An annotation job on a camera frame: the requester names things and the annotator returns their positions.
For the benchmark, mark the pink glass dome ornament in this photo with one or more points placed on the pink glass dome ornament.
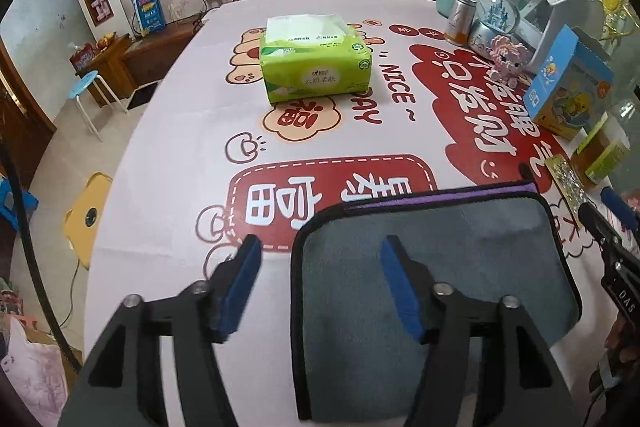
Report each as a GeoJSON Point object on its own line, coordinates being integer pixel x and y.
{"type": "Point", "coordinates": [632, 199]}

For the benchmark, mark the pink figure toy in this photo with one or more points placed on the pink figure toy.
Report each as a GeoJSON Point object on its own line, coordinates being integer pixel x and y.
{"type": "Point", "coordinates": [509, 60]}

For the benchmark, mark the yellow oil bottle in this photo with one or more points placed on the yellow oil bottle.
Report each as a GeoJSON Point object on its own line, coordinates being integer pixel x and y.
{"type": "Point", "coordinates": [608, 143]}

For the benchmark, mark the blue duck picture box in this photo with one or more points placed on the blue duck picture box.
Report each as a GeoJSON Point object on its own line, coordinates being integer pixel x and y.
{"type": "Point", "coordinates": [572, 85]}

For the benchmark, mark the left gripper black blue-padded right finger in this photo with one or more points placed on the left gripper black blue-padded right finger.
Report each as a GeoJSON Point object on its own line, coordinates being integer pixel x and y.
{"type": "Point", "coordinates": [519, 383]}

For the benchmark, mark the wooden door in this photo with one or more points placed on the wooden door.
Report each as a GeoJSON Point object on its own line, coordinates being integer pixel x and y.
{"type": "Point", "coordinates": [25, 128]}

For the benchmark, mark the pink blanket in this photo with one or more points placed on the pink blanket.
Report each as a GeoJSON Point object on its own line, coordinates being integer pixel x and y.
{"type": "Point", "coordinates": [36, 372]}

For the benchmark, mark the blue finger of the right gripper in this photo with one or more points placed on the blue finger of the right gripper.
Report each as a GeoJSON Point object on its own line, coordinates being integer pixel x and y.
{"type": "Point", "coordinates": [623, 212]}

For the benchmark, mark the blue poster box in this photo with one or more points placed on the blue poster box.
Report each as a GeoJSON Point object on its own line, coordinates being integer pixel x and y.
{"type": "Point", "coordinates": [149, 15]}

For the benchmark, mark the pink printed tablecloth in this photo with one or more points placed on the pink printed tablecloth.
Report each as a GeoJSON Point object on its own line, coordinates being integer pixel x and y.
{"type": "Point", "coordinates": [211, 161]}

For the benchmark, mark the rhinestone sticker card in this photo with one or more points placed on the rhinestone sticker card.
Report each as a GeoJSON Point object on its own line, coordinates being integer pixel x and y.
{"type": "Point", "coordinates": [568, 183]}

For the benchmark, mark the wooden tv cabinet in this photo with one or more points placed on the wooden tv cabinet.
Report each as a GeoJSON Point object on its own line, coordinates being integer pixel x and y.
{"type": "Point", "coordinates": [128, 64]}

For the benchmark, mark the purple grey microfibre towel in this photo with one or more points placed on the purple grey microfibre towel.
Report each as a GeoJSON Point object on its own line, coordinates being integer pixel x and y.
{"type": "Point", "coordinates": [352, 359]}

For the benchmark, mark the orange drink can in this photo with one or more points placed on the orange drink can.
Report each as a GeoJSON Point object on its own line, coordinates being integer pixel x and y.
{"type": "Point", "coordinates": [459, 21]}

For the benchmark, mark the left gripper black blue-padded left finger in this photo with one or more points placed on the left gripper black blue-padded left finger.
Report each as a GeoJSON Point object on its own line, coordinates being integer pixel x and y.
{"type": "Point", "coordinates": [121, 381]}

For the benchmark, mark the blue step stool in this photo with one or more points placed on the blue step stool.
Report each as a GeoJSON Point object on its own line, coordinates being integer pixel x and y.
{"type": "Point", "coordinates": [8, 209]}

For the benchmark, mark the red snack box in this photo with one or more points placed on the red snack box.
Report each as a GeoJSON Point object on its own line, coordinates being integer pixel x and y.
{"type": "Point", "coordinates": [82, 56]}

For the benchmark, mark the snow globe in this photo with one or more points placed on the snow globe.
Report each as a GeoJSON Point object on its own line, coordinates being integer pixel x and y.
{"type": "Point", "coordinates": [493, 18]}

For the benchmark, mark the yellow plastic stool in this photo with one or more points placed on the yellow plastic stool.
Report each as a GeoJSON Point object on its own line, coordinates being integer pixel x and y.
{"type": "Point", "coordinates": [81, 222]}

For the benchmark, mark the green tissue pack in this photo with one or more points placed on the green tissue pack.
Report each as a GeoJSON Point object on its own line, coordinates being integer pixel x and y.
{"type": "Point", "coordinates": [311, 55]}

